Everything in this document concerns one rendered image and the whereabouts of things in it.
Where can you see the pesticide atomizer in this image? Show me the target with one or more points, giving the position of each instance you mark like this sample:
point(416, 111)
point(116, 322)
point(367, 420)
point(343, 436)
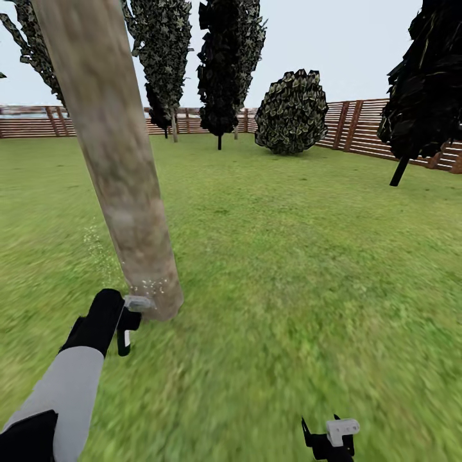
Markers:
point(124, 342)

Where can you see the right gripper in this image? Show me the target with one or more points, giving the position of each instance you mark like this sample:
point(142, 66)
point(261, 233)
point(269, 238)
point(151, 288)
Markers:
point(323, 449)

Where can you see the bush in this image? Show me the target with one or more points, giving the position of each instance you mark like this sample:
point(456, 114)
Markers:
point(292, 116)

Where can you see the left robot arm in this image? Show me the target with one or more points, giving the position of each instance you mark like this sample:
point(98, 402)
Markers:
point(53, 423)

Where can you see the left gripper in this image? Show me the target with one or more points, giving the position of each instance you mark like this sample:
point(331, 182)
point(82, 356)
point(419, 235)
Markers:
point(131, 321)

